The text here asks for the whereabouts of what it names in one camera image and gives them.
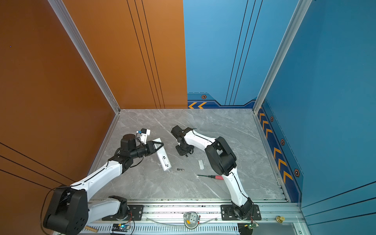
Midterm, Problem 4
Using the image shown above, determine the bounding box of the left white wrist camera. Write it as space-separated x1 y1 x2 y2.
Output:
136 128 151 145

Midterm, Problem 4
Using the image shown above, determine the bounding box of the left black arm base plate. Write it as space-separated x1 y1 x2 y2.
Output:
101 205 144 221

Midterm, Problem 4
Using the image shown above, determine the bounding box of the white remote control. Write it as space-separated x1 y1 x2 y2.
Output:
154 138 171 171

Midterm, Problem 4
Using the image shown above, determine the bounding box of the wooden mallet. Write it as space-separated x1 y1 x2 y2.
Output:
84 226 98 233

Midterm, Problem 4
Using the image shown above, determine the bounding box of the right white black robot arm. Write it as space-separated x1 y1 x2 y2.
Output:
171 125 255 220

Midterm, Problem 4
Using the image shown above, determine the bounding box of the white battery cover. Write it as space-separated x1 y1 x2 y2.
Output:
198 160 204 170

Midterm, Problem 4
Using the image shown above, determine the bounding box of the brass knob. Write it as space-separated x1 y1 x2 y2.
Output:
276 216 285 223

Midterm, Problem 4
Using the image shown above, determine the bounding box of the round grey power socket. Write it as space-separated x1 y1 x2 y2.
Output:
183 211 200 230

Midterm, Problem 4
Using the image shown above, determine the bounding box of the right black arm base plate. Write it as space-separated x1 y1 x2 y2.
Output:
220 205 262 221

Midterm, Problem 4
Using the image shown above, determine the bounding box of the red handled screwdriver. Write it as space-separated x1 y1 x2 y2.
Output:
198 175 224 180

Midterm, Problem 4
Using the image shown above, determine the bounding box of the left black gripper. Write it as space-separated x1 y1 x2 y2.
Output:
130 141 164 161

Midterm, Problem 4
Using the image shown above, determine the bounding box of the right small circuit board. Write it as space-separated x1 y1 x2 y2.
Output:
244 221 259 230

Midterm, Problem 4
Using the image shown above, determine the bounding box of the green circuit board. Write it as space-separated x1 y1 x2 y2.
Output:
111 223 131 234

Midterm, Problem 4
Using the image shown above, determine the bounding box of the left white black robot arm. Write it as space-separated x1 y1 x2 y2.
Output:
41 134 164 235

